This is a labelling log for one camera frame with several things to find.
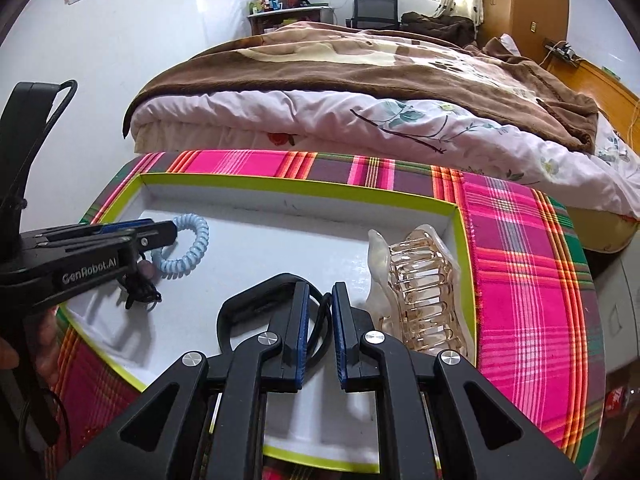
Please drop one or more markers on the person's left hand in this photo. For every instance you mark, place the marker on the person's left hand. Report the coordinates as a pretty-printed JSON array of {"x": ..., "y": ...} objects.
[{"x": 47, "y": 345}]

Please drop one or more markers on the dark brown clothing pile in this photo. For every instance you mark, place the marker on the dark brown clothing pile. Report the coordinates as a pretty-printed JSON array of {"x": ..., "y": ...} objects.
[{"x": 440, "y": 27}]

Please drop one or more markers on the black office chair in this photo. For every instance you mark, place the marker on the black office chair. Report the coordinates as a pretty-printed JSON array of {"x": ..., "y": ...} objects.
[{"x": 375, "y": 7}]

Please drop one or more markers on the floral white quilt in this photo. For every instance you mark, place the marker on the floral white quilt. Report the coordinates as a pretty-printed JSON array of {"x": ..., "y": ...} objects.
[{"x": 240, "y": 110}]

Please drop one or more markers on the white pillow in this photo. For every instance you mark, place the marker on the white pillow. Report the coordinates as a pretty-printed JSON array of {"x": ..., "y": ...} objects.
[{"x": 510, "y": 44}]

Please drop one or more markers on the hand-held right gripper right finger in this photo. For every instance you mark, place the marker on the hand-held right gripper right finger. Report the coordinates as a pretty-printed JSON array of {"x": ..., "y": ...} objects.
[{"x": 341, "y": 320}]

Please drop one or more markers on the wooden wardrobe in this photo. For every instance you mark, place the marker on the wooden wardrobe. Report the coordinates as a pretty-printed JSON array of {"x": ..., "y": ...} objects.
[{"x": 525, "y": 5}]

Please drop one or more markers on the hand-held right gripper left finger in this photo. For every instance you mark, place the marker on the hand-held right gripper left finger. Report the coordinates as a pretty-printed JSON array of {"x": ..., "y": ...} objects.
[{"x": 301, "y": 320}]

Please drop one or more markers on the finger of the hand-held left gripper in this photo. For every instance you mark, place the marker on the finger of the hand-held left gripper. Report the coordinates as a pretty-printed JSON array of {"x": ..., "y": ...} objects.
[
  {"x": 125, "y": 225},
  {"x": 157, "y": 237}
]

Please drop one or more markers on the white tray with green rim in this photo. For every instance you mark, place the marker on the white tray with green rim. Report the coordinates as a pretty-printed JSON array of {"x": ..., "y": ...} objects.
[{"x": 280, "y": 240}]

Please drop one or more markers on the yellow bed base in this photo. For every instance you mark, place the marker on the yellow bed base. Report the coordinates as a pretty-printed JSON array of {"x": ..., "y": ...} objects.
[{"x": 610, "y": 232}]

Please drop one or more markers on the pink plaid cloth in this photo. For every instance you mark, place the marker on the pink plaid cloth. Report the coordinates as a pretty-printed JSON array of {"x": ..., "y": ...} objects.
[{"x": 520, "y": 270}]

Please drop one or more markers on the brown blanket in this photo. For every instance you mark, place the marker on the brown blanket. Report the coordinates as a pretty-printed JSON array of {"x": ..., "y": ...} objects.
[{"x": 310, "y": 70}]

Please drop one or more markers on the clear amber hair claw clip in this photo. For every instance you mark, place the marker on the clear amber hair claw clip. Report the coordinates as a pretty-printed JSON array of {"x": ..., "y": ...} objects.
[{"x": 425, "y": 285}]

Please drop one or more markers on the black smart band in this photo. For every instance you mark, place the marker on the black smart band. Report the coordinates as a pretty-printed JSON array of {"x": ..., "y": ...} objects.
[{"x": 240, "y": 300}]

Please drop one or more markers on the red packet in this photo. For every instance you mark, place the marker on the red packet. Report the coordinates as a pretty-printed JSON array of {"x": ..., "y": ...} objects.
[{"x": 620, "y": 400}]

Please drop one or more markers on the white cabinet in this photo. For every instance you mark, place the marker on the white cabinet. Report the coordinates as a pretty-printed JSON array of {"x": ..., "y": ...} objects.
[{"x": 622, "y": 310}]

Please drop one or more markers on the wooden headboard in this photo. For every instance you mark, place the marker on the wooden headboard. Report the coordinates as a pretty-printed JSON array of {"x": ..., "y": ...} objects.
[{"x": 600, "y": 85}]

